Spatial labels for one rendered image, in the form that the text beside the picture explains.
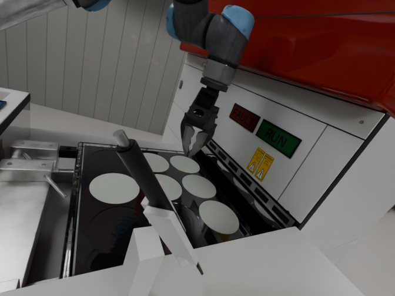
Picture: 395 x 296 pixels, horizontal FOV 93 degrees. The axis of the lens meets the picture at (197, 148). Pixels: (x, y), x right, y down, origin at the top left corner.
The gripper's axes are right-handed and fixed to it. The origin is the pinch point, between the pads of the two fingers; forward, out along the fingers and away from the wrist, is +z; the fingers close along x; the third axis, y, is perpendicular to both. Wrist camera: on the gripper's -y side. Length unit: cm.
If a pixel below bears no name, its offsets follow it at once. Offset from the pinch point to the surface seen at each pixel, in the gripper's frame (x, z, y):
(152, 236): -1.3, -8.5, -35.9
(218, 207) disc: -12.2, 6.5, -8.9
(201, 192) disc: -7.1, 6.5, -5.8
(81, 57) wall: 178, 19, 191
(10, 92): 49.2, 0.3, -3.8
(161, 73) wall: 85, 5, 225
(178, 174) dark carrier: 0.3, 6.4, -1.6
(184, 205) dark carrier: -4.0, 6.5, -12.9
